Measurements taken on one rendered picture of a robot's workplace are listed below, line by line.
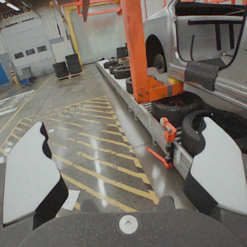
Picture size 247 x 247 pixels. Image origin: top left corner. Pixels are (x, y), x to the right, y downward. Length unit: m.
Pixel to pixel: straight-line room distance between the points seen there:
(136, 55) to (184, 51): 0.67
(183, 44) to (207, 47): 0.39
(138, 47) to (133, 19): 0.28
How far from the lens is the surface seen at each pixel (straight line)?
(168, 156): 1.48
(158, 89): 1.87
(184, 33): 2.05
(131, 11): 1.69
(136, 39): 1.67
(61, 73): 7.73
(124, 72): 4.15
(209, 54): 2.25
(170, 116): 1.75
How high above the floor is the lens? 1.30
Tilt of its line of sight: 32 degrees down
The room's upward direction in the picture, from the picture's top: 10 degrees counter-clockwise
